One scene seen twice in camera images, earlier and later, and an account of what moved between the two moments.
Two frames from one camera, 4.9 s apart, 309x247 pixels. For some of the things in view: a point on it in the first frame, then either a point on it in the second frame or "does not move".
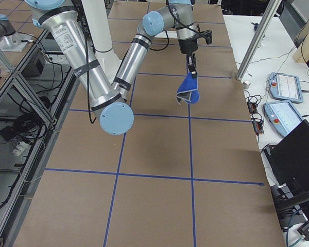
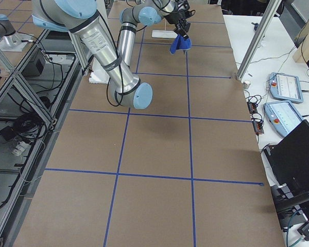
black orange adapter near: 258,126 does not move
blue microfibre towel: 188,90 -> 180,43
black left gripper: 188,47 -> 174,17
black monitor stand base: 288,200 does not move
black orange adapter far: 252,107 does not move
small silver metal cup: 246,85 does not move
